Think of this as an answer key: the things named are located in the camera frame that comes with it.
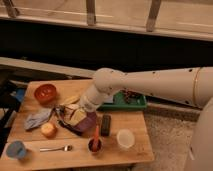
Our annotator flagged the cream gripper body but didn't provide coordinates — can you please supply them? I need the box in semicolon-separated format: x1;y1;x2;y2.
67;104;87;126

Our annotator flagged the blue plastic cup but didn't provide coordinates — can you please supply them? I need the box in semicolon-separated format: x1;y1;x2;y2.
6;141;27;159

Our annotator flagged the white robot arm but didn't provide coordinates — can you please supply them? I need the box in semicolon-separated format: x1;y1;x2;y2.
79;67;213;171

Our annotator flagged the green plastic tray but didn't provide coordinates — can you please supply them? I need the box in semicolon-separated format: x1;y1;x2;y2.
99;91;147;110

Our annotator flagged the yellow banana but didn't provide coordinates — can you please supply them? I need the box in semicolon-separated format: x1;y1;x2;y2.
60;95;80;106

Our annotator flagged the purple bowl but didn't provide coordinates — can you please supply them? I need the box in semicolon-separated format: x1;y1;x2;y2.
75;112;97;132

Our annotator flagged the wooden table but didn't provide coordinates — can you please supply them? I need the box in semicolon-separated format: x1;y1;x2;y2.
0;81;154;171

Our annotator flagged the orange apple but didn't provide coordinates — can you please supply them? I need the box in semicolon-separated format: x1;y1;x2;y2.
41;122;57;137

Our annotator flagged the metal fork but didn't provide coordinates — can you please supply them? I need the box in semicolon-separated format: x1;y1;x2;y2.
39;145;73;152

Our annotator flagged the black remote control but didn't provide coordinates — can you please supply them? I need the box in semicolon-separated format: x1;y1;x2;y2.
101;115;111;136

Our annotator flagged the red bowl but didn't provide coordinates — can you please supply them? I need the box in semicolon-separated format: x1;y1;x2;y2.
34;84;57;104

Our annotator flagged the red orange utensil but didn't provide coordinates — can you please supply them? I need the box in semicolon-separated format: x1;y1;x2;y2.
92;125;99;152

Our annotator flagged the dark cup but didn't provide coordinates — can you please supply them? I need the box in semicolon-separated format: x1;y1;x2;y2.
88;139;102;155

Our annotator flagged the grey blue cloth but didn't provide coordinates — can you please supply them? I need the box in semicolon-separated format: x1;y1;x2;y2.
24;108;52;131

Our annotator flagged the white plastic cup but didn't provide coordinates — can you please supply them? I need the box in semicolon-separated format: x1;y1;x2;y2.
116;129;135;150

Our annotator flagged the black chair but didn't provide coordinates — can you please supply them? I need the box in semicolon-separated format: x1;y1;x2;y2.
0;69;20;156

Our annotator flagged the black handled tool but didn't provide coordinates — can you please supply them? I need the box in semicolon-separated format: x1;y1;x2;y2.
53;106;82;136

